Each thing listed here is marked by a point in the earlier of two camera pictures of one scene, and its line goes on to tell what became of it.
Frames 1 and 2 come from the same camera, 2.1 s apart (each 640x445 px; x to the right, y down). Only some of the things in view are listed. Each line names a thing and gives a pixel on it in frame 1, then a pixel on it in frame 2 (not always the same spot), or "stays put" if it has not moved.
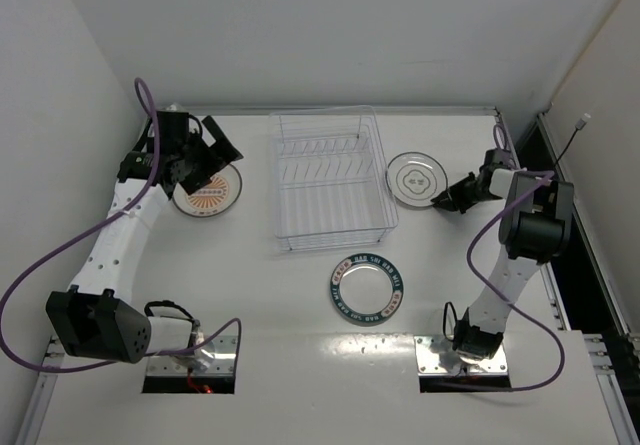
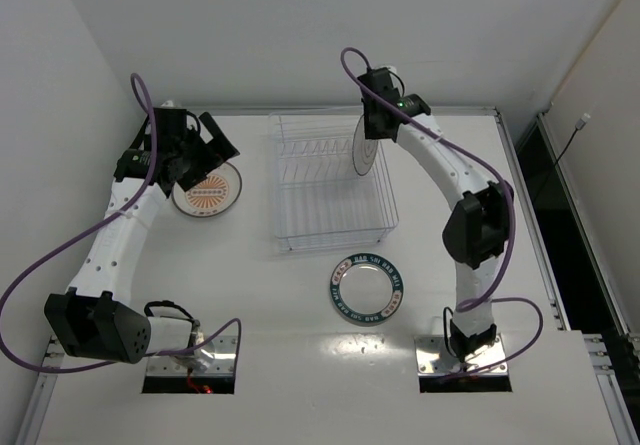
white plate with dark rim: x=416 y=178 → x=364 y=150
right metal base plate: x=435 y=356 stays put
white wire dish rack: x=331 y=178 stays put
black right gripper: x=467 y=191 → x=376 y=128
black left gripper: x=201 y=160 stays put
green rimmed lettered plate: x=366 y=288 stays put
